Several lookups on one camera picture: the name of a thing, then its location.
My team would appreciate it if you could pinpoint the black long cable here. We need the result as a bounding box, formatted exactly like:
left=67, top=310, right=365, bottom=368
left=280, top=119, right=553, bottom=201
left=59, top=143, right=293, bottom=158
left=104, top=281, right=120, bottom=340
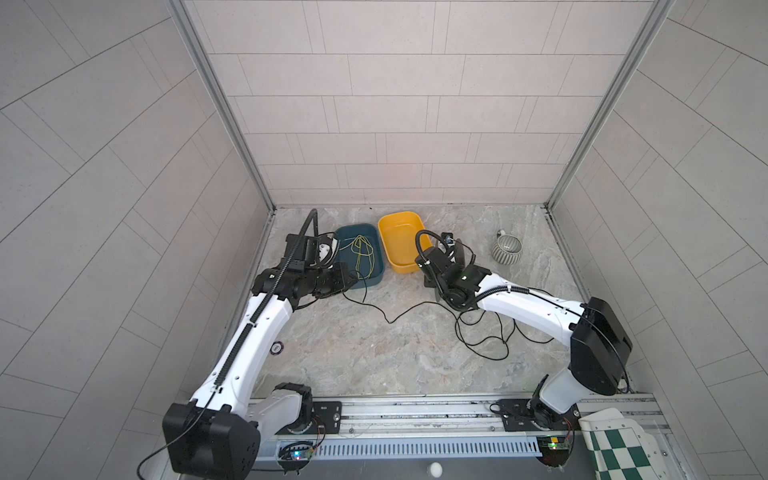
left=353, top=272, right=556, bottom=362

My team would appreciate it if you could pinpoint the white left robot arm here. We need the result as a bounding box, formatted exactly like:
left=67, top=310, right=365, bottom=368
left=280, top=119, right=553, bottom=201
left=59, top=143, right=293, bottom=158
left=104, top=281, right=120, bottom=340
left=162, top=210, right=357, bottom=479

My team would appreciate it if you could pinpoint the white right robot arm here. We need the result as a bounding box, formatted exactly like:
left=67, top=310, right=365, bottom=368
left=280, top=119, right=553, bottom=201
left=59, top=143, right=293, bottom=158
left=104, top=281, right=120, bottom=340
left=414, top=229, right=633, bottom=429

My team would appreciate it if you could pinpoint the teal plastic bin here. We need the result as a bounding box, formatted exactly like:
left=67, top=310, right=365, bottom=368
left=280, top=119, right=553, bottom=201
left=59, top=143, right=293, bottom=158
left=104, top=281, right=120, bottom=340
left=335, top=223, right=385, bottom=289

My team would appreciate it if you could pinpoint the yellow plastic bin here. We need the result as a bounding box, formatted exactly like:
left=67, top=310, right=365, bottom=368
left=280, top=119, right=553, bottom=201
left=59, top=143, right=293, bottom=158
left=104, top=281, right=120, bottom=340
left=378, top=211, right=425, bottom=274

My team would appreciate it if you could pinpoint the striped ceramic mug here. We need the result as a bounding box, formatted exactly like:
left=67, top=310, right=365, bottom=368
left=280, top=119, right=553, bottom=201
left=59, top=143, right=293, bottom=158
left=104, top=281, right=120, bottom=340
left=491, top=230, right=523, bottom=265

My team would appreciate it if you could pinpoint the small white ball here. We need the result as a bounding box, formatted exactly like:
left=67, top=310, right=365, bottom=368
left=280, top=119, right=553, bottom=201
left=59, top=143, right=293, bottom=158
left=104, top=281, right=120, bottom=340
left=428, top=462, right=443, bottom=479

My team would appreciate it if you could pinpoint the green white checkered cloth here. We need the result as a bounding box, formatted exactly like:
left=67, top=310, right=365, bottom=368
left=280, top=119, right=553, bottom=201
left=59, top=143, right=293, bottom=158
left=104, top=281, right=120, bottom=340
left=579, top=408, right=672, bottom=480

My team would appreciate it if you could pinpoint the aluminium corner profile left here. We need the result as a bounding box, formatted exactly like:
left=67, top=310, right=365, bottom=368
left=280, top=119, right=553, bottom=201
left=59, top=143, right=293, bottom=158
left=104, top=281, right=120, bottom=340
left=166, top=0, right=276, bottom=216

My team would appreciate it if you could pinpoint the aluminium corner profile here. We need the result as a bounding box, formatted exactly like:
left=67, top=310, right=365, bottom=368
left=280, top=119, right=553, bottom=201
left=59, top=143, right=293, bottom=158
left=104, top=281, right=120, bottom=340
left=545, top=0, right=676, bottom=212
left=166, top=0, right=276, bottom=216

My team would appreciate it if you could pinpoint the aluminium corner profile right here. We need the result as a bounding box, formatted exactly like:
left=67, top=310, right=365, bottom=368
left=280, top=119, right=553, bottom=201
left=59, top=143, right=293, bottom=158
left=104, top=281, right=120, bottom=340
left=545, top=0, right=676, bottom=212

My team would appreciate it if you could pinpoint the yellow thin cable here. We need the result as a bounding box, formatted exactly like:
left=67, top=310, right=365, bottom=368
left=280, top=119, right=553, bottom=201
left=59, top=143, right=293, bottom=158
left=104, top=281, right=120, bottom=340
left=338, top=234, right=378, bottom=280

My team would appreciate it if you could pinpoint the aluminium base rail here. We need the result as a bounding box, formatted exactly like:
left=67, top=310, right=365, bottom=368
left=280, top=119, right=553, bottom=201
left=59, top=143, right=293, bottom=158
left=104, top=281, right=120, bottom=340
left=257, top=393, right=670, bottom=466

